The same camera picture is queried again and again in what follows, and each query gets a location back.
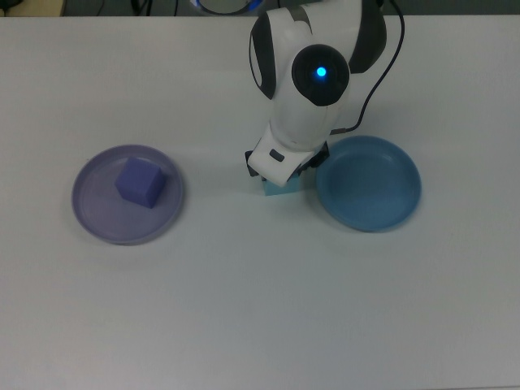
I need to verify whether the cyan foam cube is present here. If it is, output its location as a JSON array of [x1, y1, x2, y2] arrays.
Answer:
[[262, 172, 304, 198]]

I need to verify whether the purple foam cube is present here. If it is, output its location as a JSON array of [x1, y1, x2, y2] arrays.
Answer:
[[114, 156, 167, 210]]

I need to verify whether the blue round plate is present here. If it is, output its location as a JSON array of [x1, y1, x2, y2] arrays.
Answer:
[[315, 135, 423, 233]]

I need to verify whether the purple round plate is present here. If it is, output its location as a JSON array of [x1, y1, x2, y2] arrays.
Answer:
[[71, 144, 186, 246]]

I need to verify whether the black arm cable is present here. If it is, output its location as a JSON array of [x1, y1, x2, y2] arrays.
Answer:
[[331, 0, 406, 135]]

